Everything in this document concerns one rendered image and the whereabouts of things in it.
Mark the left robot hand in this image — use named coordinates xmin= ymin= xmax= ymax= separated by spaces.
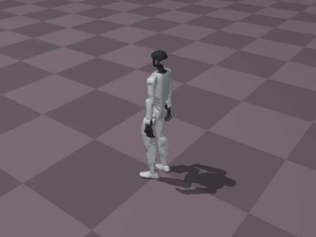
xmin=144 ymin=120 xmax=155 ymax=138

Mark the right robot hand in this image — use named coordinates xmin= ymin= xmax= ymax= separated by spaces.
xmin=164 ymin=105 xmax=172 ymax=121

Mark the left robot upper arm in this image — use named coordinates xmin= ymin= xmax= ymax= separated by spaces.
xmin=147 ymin=76 xmax=158 ymax=105

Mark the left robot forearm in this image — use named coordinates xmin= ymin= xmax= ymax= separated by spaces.
xmin=145 ymin=99 xmax=154 ymax=125

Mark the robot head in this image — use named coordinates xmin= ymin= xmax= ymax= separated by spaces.
xmin=151 ymin=50 xmax=168 ymax=74

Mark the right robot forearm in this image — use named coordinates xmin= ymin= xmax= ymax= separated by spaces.
xmin=165 ymin=91 xmax=172 ymax=108

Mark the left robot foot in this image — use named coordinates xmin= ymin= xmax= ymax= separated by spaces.
xmin=140 ymin=171 xmax=159 ymax=178

